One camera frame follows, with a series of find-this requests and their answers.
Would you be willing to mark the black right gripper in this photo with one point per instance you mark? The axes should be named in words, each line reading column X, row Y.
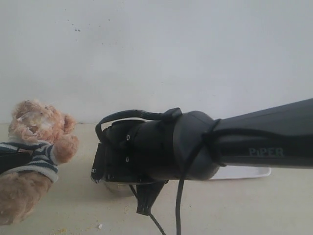
column 113, row 160

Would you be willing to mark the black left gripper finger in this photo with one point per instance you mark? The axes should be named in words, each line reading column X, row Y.
column 13, row 159

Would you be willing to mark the brown teddy bear striped sweater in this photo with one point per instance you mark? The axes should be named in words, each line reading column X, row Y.
column 48, row 133

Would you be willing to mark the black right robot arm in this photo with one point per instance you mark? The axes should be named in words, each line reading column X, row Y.
column 141, row 147

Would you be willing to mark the steel bowl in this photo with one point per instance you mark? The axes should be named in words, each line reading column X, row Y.
column 120, row 190

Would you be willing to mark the white plastic tray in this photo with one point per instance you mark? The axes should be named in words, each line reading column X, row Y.
column 241, row 172

